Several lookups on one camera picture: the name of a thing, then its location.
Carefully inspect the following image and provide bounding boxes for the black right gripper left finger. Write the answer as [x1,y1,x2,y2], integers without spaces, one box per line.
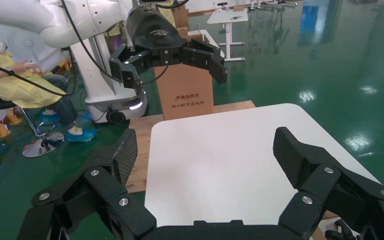
[16,128,157,240]

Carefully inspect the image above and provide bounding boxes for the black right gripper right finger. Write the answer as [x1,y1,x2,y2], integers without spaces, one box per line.
[273,126,384,240]

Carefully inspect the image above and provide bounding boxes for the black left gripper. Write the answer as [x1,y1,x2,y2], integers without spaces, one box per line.
[108,6,228,90]

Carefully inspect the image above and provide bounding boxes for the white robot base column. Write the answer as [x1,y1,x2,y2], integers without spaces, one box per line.
[70,33,149,125]

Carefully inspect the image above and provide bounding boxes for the tall printed cardboard box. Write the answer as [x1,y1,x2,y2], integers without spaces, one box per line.
[153,62,215,121]

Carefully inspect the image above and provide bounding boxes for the small open cardboard box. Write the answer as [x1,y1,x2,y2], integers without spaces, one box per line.
[180,21,211,43]

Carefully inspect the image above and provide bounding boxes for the stacked brown cardboard boxes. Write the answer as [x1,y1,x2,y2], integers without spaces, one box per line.
[171,0,190,34]

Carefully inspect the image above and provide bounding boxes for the wooden floor platform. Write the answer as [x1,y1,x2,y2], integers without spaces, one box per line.
[125,100,256,194]

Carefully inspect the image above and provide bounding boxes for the black stool chrome base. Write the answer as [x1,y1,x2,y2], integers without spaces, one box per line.
[0,86,65,159]

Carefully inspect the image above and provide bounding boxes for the white table with T-legs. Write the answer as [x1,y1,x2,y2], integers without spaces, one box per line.
[206,8,250,63]

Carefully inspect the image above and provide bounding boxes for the distant grey equipment row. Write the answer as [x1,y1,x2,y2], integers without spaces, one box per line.
[248,0,298,10]

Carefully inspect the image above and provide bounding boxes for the person in yellow coat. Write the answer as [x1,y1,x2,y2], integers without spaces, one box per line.
[0,19,97,144]

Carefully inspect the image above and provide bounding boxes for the white standing fan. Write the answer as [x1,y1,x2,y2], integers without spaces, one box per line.
[11,29,46,64]

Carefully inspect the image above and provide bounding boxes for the black accessory cable bundle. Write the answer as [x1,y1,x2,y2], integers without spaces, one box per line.
[324,219,358,240]

